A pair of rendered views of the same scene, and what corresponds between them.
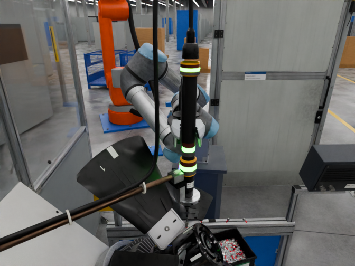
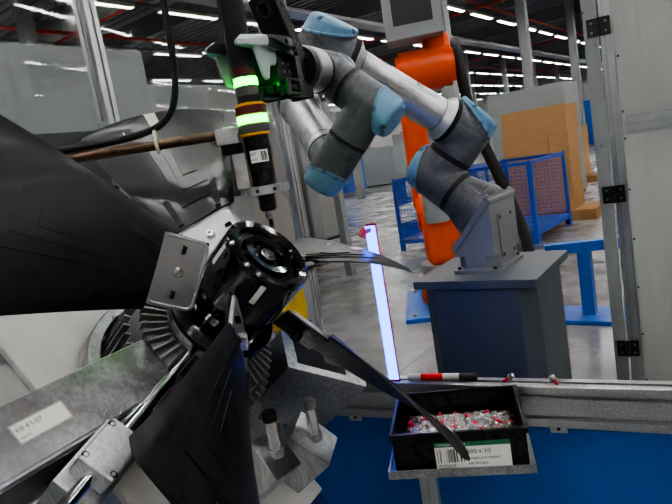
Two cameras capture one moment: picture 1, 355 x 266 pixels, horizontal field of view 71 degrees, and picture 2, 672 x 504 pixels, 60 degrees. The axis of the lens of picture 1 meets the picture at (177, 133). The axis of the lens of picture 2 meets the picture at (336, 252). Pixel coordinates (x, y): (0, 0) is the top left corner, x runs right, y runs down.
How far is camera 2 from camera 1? 0.68 m
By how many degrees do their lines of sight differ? 32
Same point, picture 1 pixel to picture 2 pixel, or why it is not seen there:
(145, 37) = (527, 130)
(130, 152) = (183, 124)
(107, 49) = (414, 147)
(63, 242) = not seen: hidden behind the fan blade
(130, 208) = (153, 194)
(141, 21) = (527, 103)
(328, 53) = not seen: outside the picture
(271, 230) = (636, 414)
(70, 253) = not seen: hidden behind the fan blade
